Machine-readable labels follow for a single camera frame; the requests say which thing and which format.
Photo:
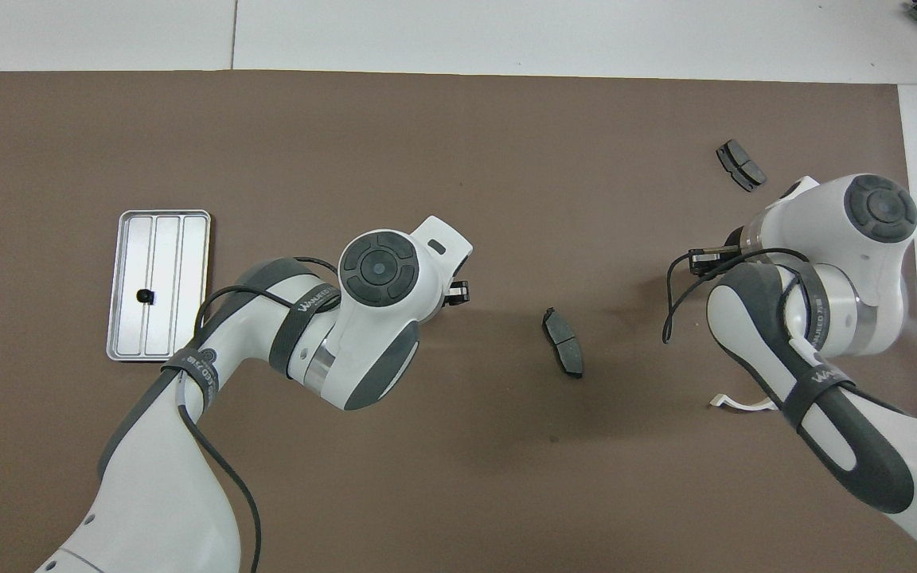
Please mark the silver metal tray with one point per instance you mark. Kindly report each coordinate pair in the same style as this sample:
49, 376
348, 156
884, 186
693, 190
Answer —
172, 318

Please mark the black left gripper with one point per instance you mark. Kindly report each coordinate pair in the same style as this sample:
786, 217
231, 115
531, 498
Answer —
458, 290

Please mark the small black bearing gear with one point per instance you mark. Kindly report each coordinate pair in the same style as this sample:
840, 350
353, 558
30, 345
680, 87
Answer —
145, 297

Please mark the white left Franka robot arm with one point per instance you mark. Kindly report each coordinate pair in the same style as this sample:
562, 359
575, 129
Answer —
379, 334

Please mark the brown table mat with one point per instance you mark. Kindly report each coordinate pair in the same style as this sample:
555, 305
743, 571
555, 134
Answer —
506, 159

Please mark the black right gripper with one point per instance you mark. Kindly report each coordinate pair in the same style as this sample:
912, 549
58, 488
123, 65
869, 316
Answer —
729, 261

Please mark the white curved plastic bracket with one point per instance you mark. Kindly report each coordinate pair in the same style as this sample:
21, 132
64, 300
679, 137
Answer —
737, 404

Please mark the short dark grey brake pad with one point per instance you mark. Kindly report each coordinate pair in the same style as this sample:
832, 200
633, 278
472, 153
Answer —
745, 165

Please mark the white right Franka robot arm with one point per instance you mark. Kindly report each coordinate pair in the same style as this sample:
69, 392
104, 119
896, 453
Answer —
833, 239

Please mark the long dark grey brake pad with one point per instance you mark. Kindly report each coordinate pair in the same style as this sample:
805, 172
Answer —
563, 342

